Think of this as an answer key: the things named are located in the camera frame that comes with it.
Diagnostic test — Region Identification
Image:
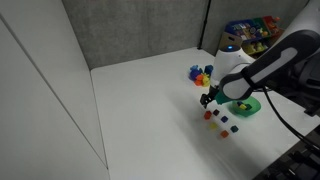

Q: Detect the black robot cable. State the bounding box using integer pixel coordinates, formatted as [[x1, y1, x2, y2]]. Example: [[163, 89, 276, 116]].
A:
[[262, 87, 320, 152]]

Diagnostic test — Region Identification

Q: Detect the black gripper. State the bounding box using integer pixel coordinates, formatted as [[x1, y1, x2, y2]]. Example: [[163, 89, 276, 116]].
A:
[[199, 84, 222, 110]]

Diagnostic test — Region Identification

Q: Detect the orange toy piece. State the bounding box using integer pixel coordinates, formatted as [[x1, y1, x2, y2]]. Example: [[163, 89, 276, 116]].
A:
[[194, 73, 205, 87]]

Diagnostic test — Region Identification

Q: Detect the yellow toy piece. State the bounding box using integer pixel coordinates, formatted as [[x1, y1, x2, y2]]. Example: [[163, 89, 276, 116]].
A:
[[201, 73, 212, 88]]

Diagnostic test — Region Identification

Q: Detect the brown cardboard box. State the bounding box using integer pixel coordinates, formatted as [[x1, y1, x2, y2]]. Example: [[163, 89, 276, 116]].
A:
[[218, 31, 244, 51]]

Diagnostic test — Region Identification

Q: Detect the green plastic bowl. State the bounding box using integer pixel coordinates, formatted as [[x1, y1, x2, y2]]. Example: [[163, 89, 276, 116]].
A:
[[231, 96, 262, 118]]

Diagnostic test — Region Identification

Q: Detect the large blue toy block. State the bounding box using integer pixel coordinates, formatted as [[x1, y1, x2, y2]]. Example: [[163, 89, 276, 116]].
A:
[[204, 64, 215, 76]]

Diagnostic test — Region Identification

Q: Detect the purple toy piece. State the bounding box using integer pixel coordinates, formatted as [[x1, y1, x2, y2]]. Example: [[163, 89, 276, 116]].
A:
[[189, 69, 203, 82]]

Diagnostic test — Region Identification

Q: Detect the colourful toy storage rack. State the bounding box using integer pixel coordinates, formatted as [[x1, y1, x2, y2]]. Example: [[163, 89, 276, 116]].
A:
[[223, 14, 284, 56]]

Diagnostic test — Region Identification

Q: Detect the black tripod stand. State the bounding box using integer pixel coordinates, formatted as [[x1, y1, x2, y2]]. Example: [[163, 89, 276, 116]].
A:
[[197, 0, 212, 51]]

